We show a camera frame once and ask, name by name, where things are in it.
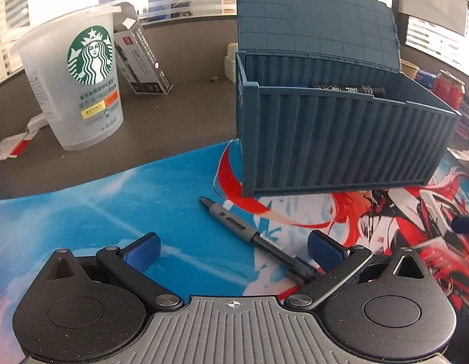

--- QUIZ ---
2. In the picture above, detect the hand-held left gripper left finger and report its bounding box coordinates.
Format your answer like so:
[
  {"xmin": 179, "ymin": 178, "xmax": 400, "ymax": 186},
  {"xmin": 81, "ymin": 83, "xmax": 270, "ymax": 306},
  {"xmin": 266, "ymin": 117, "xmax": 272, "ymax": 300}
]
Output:
[{"xmin": 41, "ymin": 232, "xmax": 184, "ymax": 310}]

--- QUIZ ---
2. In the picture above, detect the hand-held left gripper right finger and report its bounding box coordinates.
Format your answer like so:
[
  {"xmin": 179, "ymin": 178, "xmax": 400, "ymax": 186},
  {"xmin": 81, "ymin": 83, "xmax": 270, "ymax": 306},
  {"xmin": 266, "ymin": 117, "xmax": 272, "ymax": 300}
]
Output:
[{"xmin": 285, "ymin": 229, "xmax": 430, "ymax": 310}]

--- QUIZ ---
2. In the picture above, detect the grey and black pen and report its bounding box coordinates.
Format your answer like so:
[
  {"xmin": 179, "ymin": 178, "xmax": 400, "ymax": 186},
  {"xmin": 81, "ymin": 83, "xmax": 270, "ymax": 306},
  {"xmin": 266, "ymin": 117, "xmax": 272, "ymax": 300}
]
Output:
[{"xmin": 197, "ymin": 196, "xmax": 322, "ymax": 283}]

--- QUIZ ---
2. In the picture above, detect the blue container-shaped storage box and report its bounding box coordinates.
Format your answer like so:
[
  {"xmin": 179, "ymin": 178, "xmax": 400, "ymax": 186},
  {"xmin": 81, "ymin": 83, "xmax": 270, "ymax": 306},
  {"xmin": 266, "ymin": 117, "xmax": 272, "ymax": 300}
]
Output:
[{"xmin": 234, "ymin": 0, "xmax": 463, "ymax": 198}]

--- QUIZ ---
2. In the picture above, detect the printed anime desk mat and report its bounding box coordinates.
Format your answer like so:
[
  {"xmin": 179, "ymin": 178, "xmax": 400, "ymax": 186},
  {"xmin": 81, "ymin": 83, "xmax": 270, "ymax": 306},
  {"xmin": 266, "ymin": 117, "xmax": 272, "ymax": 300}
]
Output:
[{"xmin": 0, "ymin": 138, "xmax": 469, "ymax": 313}]

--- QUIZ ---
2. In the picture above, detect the red drink can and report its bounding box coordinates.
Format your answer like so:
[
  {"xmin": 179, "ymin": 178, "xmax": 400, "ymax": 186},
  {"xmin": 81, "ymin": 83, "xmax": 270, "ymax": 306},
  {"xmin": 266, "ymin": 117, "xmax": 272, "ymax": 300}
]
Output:
[{"xmin": 433, "ymin": 69, "xmax": 466, "ymax": 111}]

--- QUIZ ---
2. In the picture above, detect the black marker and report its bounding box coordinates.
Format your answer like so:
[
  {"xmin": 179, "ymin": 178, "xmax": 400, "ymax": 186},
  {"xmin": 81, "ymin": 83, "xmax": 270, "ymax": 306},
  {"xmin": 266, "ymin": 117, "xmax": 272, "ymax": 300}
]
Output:
[{"xmin": 306, "ymin": 84, "xmax": 387, "ymax": 98}]

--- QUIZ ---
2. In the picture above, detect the translucent plastic cup green logo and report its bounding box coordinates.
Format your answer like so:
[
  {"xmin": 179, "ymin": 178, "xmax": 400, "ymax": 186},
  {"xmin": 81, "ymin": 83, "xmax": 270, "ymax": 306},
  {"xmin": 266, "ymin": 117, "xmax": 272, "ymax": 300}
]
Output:
[{"xmin": 9, "ymin": 4, "xmax": 125, "ymax": 152}]

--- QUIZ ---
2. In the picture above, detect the beige paper cup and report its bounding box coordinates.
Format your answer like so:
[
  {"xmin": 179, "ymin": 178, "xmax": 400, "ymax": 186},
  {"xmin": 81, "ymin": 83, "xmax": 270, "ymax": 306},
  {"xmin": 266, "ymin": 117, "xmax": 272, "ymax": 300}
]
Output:
[{"xmin": 400, "ymin": 60, "xmax": 421, "ymax": 80}]

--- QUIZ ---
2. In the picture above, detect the red white small card box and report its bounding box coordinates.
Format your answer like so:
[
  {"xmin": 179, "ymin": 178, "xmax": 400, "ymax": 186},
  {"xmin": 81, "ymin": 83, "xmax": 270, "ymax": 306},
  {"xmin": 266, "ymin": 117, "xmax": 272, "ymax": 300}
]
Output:
[{"xmin": 0, "ymin": 131, "xmax": 40, "ymax": 160}]

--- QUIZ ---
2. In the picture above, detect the small white block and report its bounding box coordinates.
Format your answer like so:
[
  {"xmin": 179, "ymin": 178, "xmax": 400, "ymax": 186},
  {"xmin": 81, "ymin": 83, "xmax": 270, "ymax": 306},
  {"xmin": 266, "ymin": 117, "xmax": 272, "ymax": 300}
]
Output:
[{"xmin": 27, "ymin": 113, "xmax": 49, "ymax": 132}]

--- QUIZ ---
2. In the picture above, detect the black and white pen box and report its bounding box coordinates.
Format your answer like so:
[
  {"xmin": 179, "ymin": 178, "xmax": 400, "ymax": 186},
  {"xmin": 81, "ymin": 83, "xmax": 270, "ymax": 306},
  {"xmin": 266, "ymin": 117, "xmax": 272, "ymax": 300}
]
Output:
[{"xmin": 113, "ymin": 2, "xmax": 172, "ymax": 96}]

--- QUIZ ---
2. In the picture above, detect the small white bottle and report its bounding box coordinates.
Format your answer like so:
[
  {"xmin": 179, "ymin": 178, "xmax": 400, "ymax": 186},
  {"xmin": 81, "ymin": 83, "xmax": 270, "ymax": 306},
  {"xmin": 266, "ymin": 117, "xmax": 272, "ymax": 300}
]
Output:
[{"xmin": 223, "ymin": 43, "xmax": 239, "ymax": 83}]

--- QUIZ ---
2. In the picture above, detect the grey partition panel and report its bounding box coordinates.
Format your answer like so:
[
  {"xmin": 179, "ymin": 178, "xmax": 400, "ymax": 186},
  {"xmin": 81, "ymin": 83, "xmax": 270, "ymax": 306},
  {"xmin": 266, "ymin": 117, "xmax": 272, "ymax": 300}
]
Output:
[{"xmin": 397, "ymin": 0, "xmax": 468, "ymax": 37}]

